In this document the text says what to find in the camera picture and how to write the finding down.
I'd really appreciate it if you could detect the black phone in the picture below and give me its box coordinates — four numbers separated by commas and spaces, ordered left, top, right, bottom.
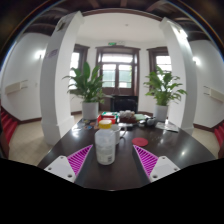
118, 122, 138, 130

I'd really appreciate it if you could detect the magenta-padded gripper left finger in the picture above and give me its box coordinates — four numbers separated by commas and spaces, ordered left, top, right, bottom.
44, 143, 95, 184

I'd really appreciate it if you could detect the clear bottle with yellow cap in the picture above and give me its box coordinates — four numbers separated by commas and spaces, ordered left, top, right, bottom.
94, 119, 117, 166

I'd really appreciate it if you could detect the white wall-mounted rail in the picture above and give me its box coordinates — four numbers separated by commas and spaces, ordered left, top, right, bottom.
3, 79, 29, 95
203, 85, 224, 103

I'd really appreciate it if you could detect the green box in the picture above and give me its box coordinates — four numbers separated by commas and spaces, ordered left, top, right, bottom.
101, 111, 120, 118

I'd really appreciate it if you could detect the red box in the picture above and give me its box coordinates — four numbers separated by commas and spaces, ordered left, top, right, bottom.
97, 114, 117, 125

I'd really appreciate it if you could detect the black chair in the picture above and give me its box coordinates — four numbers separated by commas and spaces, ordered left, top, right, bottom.
110, 95, 139, 114

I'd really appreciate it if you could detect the white paper leaflet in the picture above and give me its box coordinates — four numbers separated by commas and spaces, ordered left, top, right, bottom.
155, 120, 180, 133

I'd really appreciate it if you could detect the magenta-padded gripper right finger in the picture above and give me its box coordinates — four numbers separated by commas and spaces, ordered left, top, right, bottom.
132, 144, 181, 184

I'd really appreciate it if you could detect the grey round object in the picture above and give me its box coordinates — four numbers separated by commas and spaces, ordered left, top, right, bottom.
139, 117, 158, 128

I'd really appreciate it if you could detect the dark wooden framed window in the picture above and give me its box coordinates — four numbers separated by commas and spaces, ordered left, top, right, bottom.
147, 46, 173, 83
69, 44, 90, 91

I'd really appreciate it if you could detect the brown box with white packets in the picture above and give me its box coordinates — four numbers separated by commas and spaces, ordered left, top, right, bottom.
118, 109, 137, 124

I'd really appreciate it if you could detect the potted plant in white pot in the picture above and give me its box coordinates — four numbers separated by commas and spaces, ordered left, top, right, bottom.
63, 62, 113, 121
143, 65, 188, 123

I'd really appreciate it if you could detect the white speckled mug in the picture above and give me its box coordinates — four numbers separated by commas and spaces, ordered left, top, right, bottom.
110, 123, 128, 146

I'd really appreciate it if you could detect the flat round red coaster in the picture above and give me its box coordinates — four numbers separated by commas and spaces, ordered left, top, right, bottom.
131, 136, 149, 148

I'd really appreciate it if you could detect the dark wooden glazed door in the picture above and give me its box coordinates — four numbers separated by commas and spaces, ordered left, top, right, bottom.
95, 45, 141, 112

